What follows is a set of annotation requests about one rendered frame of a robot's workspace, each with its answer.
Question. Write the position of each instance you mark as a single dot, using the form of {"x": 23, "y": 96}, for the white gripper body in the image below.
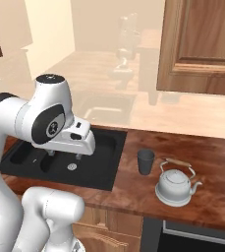
{"x": 81, "y": 147}

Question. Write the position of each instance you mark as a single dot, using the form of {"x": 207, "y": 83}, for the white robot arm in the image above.
{"x": 6, "y": 170}

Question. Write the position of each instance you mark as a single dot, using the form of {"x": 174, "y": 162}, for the black double-basin sink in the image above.
{"x": 97, "y": 164}

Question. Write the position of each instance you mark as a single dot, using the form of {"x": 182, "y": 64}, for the dark grey glass cup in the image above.
{"x": 145, "y": 162}

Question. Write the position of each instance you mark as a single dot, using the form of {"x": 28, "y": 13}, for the pale sink tap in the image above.
{"x": 127, "y": 46}

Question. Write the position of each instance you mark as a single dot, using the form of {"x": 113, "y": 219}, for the wooden base cupboard front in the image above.
{"x": 114, "y": 229}

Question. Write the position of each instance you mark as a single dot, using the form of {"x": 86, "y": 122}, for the black dishwasher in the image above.
{"x": 189, "y": 241}

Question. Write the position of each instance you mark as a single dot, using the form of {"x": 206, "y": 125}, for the wooden wall cupboard door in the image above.
{"x": 199, "y": 46}

